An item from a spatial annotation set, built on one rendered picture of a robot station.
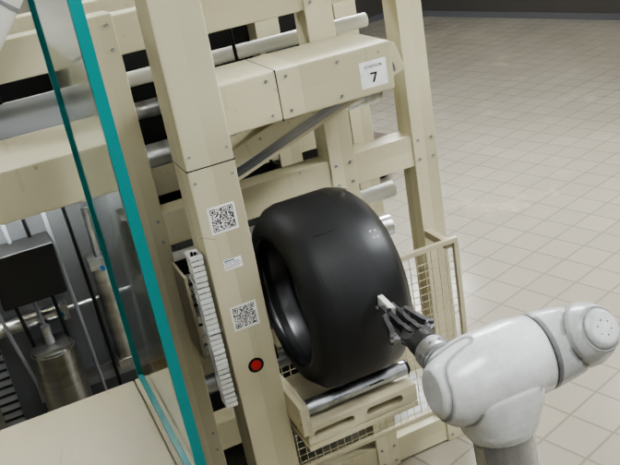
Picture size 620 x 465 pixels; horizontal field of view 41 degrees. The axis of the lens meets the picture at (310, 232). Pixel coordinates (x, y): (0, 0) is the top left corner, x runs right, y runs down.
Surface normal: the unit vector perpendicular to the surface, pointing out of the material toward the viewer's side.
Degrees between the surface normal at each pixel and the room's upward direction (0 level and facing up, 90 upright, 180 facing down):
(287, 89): 90
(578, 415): 0
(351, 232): 36
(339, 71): 90
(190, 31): 90
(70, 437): 0
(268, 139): 90
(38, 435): 0
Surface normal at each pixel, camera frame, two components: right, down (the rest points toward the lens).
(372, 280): 0.31, -0.09
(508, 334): -0.05, -0.75
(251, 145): 0.41, 0.31
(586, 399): -0.16, -0.90
